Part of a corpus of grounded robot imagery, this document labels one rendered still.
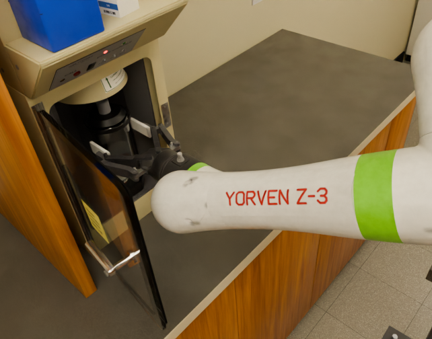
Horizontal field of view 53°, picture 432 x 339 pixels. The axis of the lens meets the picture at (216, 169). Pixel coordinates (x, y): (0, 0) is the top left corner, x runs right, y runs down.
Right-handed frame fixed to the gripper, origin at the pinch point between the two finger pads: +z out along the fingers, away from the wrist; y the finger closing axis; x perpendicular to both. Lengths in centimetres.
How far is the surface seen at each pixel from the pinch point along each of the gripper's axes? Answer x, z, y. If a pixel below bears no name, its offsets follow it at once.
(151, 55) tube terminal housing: -17.2, -3.7, -11.7
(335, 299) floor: 119, -34, -67
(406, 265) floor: 120, -50, -106
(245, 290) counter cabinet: 46, -31, -9
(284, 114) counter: 25, -6, -62
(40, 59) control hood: -31.5, -14.4, 16.9
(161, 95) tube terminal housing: -6.5, -3.7, -12.3
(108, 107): -7.5, 1.1, -0.4
